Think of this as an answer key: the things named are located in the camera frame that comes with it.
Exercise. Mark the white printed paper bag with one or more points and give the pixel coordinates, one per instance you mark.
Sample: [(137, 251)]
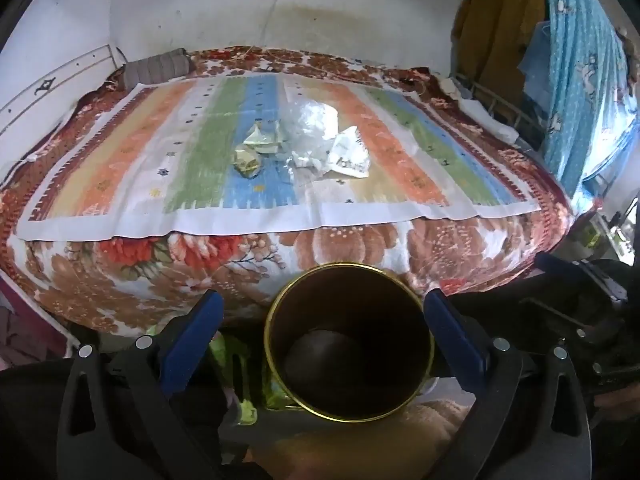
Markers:
[(349, 155)]

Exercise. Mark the green plastic stool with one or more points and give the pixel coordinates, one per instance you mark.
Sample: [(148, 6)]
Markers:
[(248, 381)]

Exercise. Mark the gold rimmed trash can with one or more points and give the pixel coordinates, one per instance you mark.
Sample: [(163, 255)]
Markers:
[(348, 342)]

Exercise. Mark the striped colourful bed mat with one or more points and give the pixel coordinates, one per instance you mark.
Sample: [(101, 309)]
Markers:
[(161, 161)]

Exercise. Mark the grey striped pillow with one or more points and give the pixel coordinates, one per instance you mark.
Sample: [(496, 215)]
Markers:
[(157, 69)]

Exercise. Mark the floral red brown blanket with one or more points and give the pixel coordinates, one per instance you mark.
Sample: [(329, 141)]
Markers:
[(124, 286)]

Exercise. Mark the mustard hanging garment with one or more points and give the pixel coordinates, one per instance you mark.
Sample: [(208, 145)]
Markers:
[(490, 38)]

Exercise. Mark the blue patterned hanging cloth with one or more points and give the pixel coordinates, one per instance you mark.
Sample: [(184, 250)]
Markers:
[(592, 112)]

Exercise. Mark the cream snack wrapper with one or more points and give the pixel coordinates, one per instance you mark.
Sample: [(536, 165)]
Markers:
[(264, 139)]

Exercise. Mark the clear plastic bag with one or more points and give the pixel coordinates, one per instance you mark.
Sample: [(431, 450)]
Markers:
[(308, 130)]

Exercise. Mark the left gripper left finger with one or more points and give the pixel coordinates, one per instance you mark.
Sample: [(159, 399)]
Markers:
[(154, 369)]

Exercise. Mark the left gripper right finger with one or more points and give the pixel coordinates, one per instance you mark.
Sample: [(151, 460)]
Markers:
[(529, 418)]

